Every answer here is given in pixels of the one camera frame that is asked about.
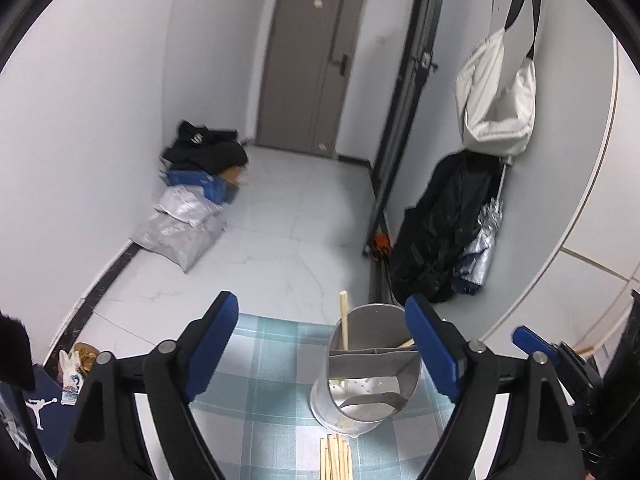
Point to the black clothes pile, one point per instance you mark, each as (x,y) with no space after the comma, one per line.
(205,147)

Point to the grey brown door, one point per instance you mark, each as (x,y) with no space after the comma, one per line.
(300,60)

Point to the silver folding umbrella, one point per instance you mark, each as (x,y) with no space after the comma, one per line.
(480,250)

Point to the orange black tool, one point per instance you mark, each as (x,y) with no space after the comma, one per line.
(380,245)

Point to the teal checked tablecloth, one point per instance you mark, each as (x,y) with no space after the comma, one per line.
(260,410)

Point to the black jacket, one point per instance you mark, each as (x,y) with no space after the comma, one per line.
(435,230)

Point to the small grey plastic mail bag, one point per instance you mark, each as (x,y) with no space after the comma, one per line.
(187,205)

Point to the white hanging shoulder bag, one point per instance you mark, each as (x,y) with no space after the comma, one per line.
(495,100)

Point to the grey divided utensil holder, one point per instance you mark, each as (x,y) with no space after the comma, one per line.
(365,365)

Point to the black metal door frame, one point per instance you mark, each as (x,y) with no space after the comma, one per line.
(400,110)

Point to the large grey plastic mail bag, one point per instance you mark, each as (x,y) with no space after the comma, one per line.
(180,240)

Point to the blue cardboard box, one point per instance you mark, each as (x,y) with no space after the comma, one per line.
(195,182)

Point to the bundle of wooden chopsticks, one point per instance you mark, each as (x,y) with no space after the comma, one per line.
(336,457)

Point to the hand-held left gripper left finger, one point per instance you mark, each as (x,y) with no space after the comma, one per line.
(210,355)

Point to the black fuzzy object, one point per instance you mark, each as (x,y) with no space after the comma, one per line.
(15,350)

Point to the navy shoe box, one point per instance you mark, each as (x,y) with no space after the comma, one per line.
(40,410)

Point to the brown suede shoe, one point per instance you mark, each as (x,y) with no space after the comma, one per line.
(87,357)

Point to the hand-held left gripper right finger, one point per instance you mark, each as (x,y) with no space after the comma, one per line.
(435,350)

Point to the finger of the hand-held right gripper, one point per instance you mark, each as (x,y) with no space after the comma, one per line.
(532,341)

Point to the white printed socks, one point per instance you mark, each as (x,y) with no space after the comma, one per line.
(71,375)

